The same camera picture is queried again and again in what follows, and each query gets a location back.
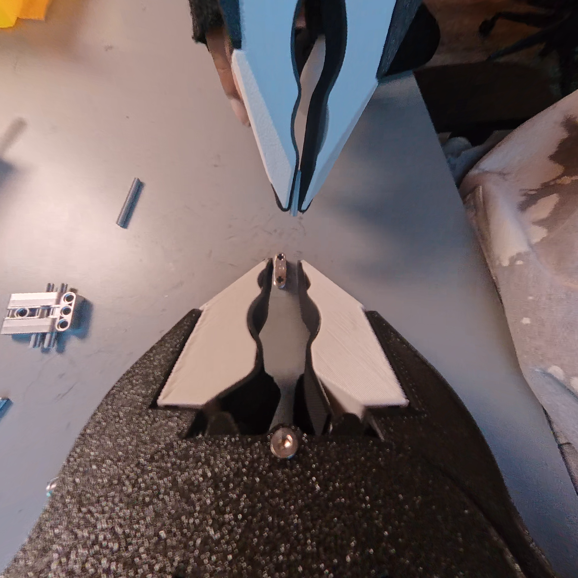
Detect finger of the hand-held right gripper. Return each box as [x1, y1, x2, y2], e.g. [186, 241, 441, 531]
[299, 0, 398, 213]
[232, 0, 301, 213]

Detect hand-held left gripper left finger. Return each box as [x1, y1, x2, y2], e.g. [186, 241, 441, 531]
[157, 259, 273, 410]

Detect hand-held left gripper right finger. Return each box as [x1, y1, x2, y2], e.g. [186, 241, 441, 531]
[297, 259, 410, 415]

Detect person's right hand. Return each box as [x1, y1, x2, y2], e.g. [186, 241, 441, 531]
[205, 24, 253, 128]

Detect chrome beam assembly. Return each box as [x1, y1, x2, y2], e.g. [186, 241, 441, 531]
[0, 282, 87, 349]

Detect yellow storage bin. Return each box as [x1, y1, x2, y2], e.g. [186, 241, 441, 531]
[0, 0, 49, 29]

